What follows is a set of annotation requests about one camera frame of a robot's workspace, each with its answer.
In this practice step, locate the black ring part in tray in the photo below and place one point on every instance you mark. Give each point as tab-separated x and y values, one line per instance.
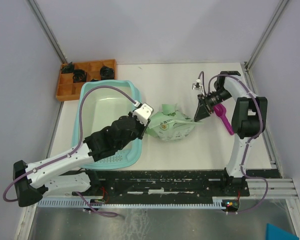
79	76

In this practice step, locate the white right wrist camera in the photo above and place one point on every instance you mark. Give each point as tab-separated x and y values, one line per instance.
197	85

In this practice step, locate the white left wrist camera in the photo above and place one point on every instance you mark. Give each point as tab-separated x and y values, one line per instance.
143	113

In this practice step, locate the blue foam pad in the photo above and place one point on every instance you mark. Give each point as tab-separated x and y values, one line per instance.
275	233

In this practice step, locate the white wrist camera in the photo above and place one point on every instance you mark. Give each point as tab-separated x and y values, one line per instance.
143	113
197	85

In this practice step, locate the magenta plastic litter scoop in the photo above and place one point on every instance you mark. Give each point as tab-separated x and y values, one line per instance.
220	110

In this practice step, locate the small circuit board with LEDs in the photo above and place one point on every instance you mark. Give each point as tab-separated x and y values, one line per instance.
232	205

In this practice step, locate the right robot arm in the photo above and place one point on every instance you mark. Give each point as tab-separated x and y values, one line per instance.
248	118

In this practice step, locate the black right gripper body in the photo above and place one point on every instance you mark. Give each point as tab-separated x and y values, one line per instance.
210	100

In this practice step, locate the teal plastic litter box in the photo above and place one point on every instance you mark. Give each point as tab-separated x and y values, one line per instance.
100	109

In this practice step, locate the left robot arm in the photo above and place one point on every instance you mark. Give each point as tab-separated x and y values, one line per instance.
31	179

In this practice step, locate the black mounting base plate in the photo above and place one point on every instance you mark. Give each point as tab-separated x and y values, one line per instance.
163	187

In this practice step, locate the green cat litter bag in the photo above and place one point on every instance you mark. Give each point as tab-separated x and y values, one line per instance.
170	124

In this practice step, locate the black round part in tray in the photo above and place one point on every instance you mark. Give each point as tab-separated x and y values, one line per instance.
107	73

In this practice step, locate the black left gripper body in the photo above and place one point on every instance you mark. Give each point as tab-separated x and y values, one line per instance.
139	130

